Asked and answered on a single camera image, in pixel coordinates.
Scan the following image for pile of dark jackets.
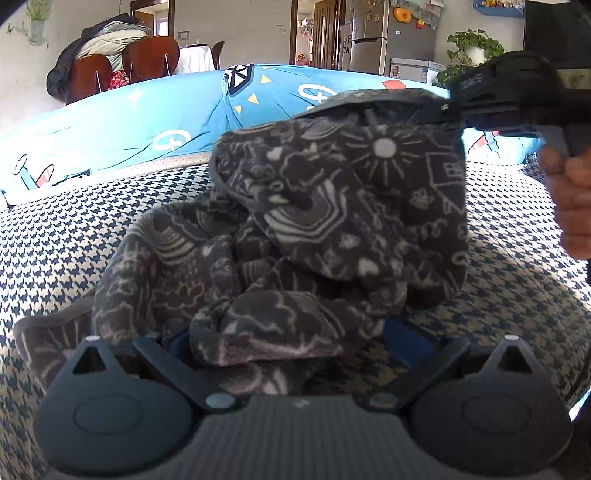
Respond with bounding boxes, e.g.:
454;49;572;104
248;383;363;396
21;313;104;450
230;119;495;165
46;14;154;99

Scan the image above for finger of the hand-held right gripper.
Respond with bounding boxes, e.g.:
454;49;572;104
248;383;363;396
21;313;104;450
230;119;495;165
362;99;465;131

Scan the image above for table with white cloth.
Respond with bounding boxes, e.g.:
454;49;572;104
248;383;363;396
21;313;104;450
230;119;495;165
177;44;219;75

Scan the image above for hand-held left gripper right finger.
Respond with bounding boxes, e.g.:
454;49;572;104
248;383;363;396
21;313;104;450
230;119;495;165
367;318;539;411

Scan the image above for blue printed bed sheet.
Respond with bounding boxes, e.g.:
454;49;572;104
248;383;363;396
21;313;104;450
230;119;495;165
0;62;546;208

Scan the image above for white chest freezer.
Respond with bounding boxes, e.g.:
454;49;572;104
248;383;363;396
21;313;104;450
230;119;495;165
390;58;448;86

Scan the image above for silver refrigerator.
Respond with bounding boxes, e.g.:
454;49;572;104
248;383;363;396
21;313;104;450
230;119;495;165
339;0;435;78

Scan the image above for grey patterned fleece garment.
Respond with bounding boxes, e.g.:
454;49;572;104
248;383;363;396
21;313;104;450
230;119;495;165
14;88;472;398

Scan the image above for person's right hand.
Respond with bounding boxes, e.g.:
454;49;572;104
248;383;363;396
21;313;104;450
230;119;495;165
539;148;591;260

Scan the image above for plant wall decal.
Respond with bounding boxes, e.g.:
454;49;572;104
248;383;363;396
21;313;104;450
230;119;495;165
6;0;52;48

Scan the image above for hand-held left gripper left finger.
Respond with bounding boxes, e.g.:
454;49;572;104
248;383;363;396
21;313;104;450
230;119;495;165
60;332;238;411

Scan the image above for green potted plant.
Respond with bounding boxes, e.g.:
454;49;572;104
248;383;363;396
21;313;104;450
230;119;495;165
436;29;505;88

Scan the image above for brown wooden door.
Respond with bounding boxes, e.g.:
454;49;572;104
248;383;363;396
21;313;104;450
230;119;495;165
298;0;348;70

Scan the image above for black flat screen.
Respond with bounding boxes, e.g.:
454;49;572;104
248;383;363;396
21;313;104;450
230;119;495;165
523;0;591;71

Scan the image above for blue wall shelf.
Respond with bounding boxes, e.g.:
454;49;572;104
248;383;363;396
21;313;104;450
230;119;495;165
473;0;525;19

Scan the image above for brown framed doorway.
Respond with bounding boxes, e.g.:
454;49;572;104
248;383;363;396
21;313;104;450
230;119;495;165
130;0;177;38

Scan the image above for brown wooden chair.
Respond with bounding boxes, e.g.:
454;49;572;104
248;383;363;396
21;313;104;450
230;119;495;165
68;54;115;105
122;35;181;85

